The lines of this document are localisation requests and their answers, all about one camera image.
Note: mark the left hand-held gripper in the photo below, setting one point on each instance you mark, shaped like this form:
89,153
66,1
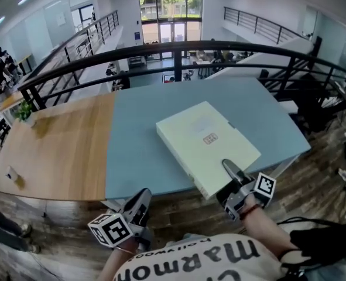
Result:
111,230

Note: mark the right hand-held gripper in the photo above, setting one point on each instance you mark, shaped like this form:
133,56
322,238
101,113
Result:
240,199

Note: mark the cream item box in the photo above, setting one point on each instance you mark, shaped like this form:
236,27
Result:
196,157

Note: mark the person's left forearm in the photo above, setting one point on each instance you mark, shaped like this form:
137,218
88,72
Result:
117,262

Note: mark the person's right forearm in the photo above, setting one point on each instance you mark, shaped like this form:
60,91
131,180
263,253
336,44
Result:
266,233

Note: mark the blue and wooden table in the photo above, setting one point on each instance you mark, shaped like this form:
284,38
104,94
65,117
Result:
137,145

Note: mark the thin gold wrist bangle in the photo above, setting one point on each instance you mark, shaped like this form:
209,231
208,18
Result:
124,251

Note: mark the white printed shirt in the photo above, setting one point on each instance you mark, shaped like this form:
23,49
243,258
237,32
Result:
196,259

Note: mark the black staircase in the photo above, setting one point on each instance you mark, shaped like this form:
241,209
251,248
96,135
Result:
310,92

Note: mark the white power adapter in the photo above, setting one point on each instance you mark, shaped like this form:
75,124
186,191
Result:
342,174

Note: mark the small white cup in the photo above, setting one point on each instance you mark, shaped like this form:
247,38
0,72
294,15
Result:
11,173

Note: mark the black curved metal railing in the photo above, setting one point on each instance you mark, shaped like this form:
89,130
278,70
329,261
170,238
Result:
178,47

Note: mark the blue jeans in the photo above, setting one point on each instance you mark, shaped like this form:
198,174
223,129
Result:
330,272

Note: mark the green potted plant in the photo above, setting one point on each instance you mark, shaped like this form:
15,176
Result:
23,111

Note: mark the short balcony railing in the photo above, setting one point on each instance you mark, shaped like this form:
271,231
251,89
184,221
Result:
257,25

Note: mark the small wooden desk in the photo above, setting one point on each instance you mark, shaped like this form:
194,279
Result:
10,99

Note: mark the large glass entrance window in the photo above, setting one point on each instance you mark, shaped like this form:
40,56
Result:
171,16

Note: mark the long balcony railing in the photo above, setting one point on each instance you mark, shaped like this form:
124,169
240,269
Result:
82,39

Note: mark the blue wall poster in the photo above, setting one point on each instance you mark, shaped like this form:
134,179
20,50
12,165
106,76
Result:
137,37

